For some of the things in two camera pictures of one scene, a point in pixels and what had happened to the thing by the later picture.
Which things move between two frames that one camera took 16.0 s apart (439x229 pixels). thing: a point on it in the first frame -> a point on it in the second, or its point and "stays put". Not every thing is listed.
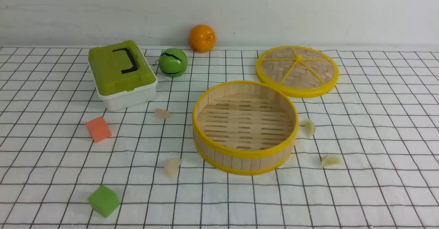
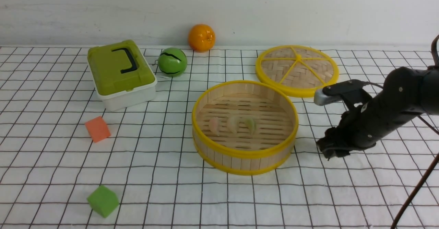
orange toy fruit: [202, 38] stays put
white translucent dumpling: [171, 167] -> [234, 122]
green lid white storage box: [123, 77] stays put
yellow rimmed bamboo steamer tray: [244, 128] stays put
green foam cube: [104, 201] stays put
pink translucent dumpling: [162, 113] -> [215, 125]
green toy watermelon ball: [173, 62] stays put
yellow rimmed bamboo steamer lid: [298, 71] stays put
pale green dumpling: [308, 128] -> [251, 125]
